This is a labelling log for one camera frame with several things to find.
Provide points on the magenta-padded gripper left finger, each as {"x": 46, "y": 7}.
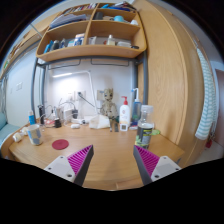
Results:
{"x": 60, "y": 166}

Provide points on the wooden shelf unit with items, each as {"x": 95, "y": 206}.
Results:
{"x": 93, "y": 51}

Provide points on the teal pillow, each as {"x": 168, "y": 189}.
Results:
{"x": 2, "y": 120}

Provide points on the white pump bottle red top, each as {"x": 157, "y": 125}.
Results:
{"x": 125, "y": 115}

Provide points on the white wall box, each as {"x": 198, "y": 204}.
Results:
{"x": 100, "y": 94}

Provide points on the small white oval case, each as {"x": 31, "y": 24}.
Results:
{"x": 75, "y": 126}

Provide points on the black charger block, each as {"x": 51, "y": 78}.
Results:
{"x": 75, "y": 114}

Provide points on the black electric shaver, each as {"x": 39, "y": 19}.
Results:
{"x": 41, "y": 113}

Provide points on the flat round red coaster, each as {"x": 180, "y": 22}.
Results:
{"x": 60, "y": 144}

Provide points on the wooden wardrobe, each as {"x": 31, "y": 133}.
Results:
{"x": 166, "y": 83}

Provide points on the white light switch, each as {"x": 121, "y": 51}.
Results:
{"x": 19, "y": 86}

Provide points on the grey metal bed frame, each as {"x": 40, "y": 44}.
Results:
{"x": 145, "y": 80}

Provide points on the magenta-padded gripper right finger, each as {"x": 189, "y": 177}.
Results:
{"x": 165, "y": 166}

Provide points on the small white digital thermometer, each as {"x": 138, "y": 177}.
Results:
{"x": 123, "y": 127}

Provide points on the small black jar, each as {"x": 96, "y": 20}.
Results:
{"x": 57, "y": 123}

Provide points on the white mug with blue map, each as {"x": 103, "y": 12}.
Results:
{"x": 35, "y": 135}

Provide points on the green white striped towel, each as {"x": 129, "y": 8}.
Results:
{"x": 205, "y": 100}

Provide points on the plastic-wrapped round bun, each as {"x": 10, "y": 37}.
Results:
{"x": 17, "y": 137}
{"x": 24, "y": 130}

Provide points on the blue spray bottle white nozzle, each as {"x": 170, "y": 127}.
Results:
{"x": 136, "y": 110}

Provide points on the teal bed mattress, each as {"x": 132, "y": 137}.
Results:
{"x": 8, "y": 131}

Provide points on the green packet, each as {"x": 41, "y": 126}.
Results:
{"x": 155, "y": 132}

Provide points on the long wooden bed rail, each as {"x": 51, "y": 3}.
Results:
{"x": 30, "y": 36}

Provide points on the clear bottle with dark label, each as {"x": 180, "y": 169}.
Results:
{"x": 145, "y": 130}

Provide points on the wooden tree creature figurine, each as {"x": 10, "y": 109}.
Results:
{"x": 108, "y": 106}

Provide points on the white wall socket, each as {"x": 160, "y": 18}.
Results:
{"x": 70, "y": 96}
{"x": 81, "y": 95}

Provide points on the white desk lamp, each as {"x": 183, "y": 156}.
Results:
{"x": 61, "y": 75}

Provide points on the white power strip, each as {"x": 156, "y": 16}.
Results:
{"x": 81, "y": 121}

